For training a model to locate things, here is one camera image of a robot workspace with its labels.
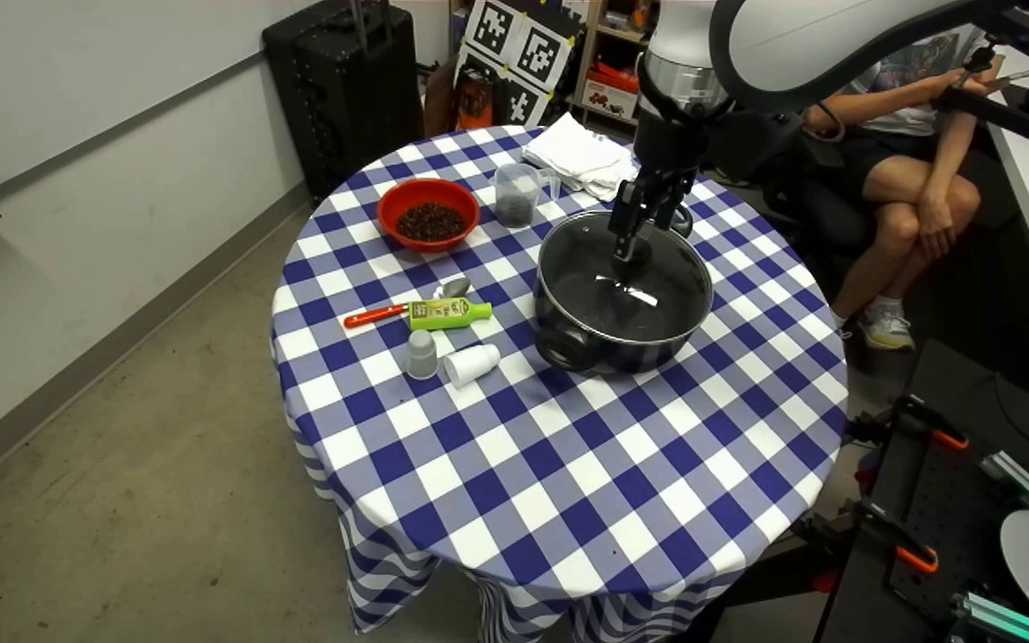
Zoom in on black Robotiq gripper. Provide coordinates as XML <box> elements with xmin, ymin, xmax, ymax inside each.
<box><xmin>604</xmin><ymin>112</ymin><xmax>708</xmax><ymax>283</ymax></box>

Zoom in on glass lid with black knob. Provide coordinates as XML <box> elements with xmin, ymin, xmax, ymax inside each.
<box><xmin>535</xmin><ymin>209</ymin><xmax>720</xmax><ymax>353</ymax></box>

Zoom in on black cooking pot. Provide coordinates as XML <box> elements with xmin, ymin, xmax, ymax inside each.
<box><xmin>531</xmin><ymin>209</ymin><xmax>720</xmax><ymax>382</ymax></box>

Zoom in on folded white towels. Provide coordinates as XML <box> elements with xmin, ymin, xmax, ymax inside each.
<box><xmin>518</xmin><ymin>112</ymin><xmax>639</xmax><ymax>205</ymax></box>

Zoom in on clear cup with dark contents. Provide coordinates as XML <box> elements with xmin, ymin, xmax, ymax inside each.
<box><xmin>488</xmin><ymin>158</ymin><xmax>543</xmax><ymax>233</ymax></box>

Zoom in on wooden storage shelf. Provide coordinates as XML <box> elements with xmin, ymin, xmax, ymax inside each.
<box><xmin>565</xmin><ymin>0</ymin><xmax>670</xmax><ymax>133</ymax></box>

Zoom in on red bowl with dark contents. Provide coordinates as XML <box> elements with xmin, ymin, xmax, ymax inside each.
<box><xmin>371</xmin><ymin>175</ymin><xmax>486</xmax><ymax>257</ymax></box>

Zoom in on black white fiducial tag board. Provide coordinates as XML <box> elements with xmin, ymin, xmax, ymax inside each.
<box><xmin>452</xmin><ymin>0</ymin><xmax>585</xmax><ymax>127</ymax></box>

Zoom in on small white cup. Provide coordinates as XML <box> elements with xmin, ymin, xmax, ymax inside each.
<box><xmin>435</xmin><ymin>339</ymin><xmax>504</xmax><ymax>390</ymax></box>

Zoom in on small white grey-capped bottle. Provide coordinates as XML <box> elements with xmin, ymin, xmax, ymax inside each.
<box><xmin>402</xmin><ymin>324</ymin><xmax>442</xmax><ymax>387</ymax></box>

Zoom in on blue white checkered tablecloth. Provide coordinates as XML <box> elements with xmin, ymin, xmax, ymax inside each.
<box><xmin>269</xmin><ymin>122</ymin><xmax>854</xmax><ymax>643</ymax></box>

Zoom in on seated person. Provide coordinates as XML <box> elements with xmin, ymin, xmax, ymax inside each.
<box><xmin>797</xmin><ymin>20</ymin><xmax>1009</xmax><ymax>358</ymax></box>

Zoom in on teal tube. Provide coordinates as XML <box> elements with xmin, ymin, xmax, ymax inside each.
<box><xmin>976</xmin><ymin>447</ymin><xmax>1029</xmax><ymax>514</ymax></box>
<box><xmin>951</xmin><ymin>589</ymin><xmax>1029</xmax><ymax>643</ymax></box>

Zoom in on red-handled spoon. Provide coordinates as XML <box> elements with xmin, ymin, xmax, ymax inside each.
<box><xmin>340</xmin><ymin>275</ymin><xmax>473</xmax><ymax>337</ymax></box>

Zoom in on black clamp with orange handle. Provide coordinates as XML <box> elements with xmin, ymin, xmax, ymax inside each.
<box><xmin>891</xmin><ymin>390</ymin><xmax>972</xmax><ymax>457</ymax></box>
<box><xmin>861</xmin><ymin>501</ymin><xmax>945</xmax><ymax>578</ymax></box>

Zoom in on black camera boom pole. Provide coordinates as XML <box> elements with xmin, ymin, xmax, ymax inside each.
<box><xmin>932</xmin><ymin>83</ymin><xmax>1029</xmax><ymax>164</ymax></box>

